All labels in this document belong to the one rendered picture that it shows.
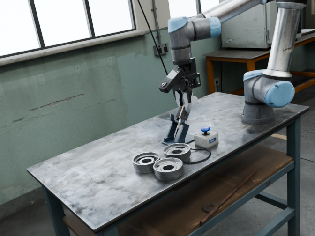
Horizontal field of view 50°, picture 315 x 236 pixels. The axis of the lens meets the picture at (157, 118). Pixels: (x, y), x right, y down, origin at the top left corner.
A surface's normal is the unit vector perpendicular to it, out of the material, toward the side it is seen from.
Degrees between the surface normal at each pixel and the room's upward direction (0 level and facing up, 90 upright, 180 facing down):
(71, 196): 0
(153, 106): 90
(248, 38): 90
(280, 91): 97
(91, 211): 0
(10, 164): 90
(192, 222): 0
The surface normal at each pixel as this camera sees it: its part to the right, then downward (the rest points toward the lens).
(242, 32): -0.76, 0.32
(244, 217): -0.14, -0.93
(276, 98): 0.21, 0.42
